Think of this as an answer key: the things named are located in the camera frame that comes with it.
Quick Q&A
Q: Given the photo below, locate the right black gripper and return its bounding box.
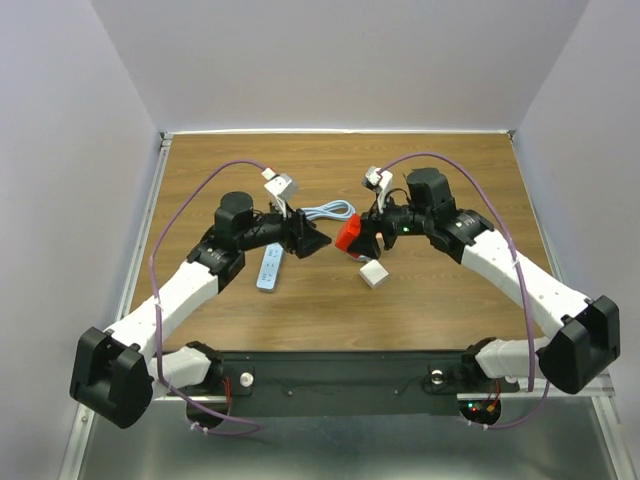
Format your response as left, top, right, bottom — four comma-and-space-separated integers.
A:
345, 191, 432, 260

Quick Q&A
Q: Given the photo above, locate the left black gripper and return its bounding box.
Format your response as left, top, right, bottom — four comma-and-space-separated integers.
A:
238, 196, 331, 259

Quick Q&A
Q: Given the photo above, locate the red cube socket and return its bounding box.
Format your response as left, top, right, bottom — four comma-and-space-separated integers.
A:
335, 213, 362, 256

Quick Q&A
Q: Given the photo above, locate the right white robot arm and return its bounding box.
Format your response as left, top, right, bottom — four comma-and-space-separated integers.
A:
336, 167, 620, 394

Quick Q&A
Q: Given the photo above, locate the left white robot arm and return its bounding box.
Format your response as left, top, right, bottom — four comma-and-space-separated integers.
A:
69, 191, 331, 428

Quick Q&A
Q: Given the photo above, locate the white cube charger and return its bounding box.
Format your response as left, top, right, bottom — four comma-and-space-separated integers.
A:
359, 260, 389, 289

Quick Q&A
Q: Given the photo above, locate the blue power strip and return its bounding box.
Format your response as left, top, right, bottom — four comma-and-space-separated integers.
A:
256, 243, 284, 293

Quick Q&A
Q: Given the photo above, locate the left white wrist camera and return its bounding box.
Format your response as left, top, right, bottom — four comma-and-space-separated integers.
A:
261, 168, 298, 211

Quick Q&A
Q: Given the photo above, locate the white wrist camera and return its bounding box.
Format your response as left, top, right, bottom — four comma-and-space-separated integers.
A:
261, 168, 298, 211
362, 166, 393, 213

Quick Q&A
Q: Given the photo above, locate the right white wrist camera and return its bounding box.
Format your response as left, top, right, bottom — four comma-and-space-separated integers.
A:
362, 166, 393, 213

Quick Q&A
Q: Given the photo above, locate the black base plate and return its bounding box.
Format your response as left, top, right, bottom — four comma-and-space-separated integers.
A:
183, 350, 520, 417

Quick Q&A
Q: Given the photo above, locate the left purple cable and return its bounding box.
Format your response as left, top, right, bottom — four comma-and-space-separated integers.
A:
149, 159, 266, 435

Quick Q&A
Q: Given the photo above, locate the purple cable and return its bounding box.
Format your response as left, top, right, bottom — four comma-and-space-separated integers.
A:
149, 159, 266, 435
382, 152, 551, 431

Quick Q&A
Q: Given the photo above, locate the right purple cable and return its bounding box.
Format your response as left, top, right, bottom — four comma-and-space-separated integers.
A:
382, 152, 551, 431

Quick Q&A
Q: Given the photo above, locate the aluminium rail frame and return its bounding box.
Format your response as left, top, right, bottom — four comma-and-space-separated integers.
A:
58, 132, 174, 480

